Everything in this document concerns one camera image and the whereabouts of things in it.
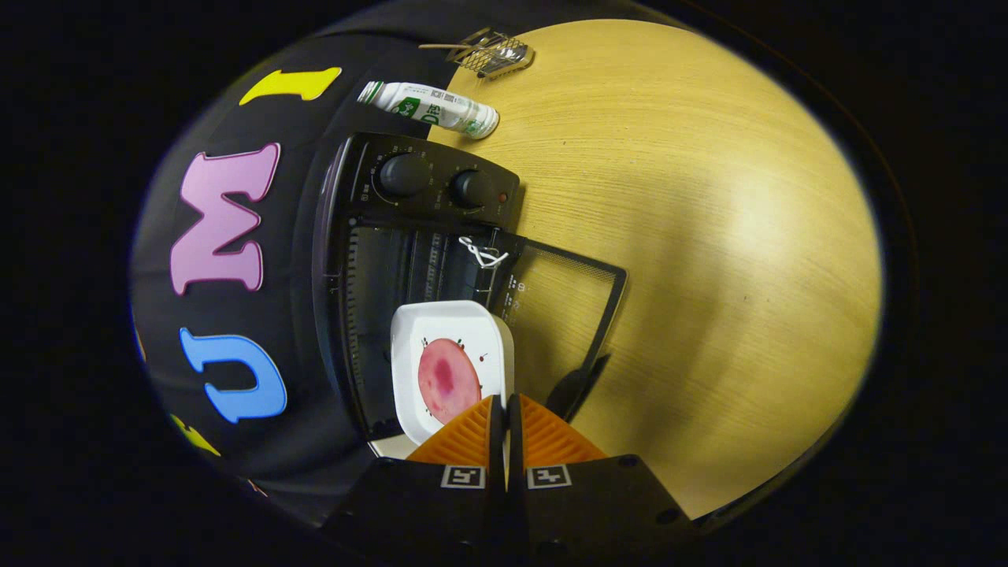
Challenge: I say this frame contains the black toaster oven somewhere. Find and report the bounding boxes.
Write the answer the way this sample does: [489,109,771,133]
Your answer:
[313,132,628,442]

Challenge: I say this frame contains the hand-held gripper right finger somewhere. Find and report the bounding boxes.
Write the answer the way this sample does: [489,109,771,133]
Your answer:
[506,394,698,567]

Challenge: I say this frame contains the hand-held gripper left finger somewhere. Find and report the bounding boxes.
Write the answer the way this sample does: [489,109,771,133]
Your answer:
[327,394,507,567]

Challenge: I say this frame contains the white square plate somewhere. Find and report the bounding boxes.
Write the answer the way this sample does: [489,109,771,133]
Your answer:
[391,300,515,447]

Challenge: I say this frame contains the white bottle green label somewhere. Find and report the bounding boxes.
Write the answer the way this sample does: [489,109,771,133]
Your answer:
[358,80,500,140]

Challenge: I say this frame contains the pink ham slice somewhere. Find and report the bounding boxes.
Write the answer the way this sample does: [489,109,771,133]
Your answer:
[417,339,482,424]

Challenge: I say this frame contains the wire mesh basket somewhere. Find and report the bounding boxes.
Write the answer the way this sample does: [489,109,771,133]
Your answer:
[445,28,536,80]

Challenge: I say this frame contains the black backdrop cloth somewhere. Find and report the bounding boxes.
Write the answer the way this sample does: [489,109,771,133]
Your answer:
[130,0,631,528]

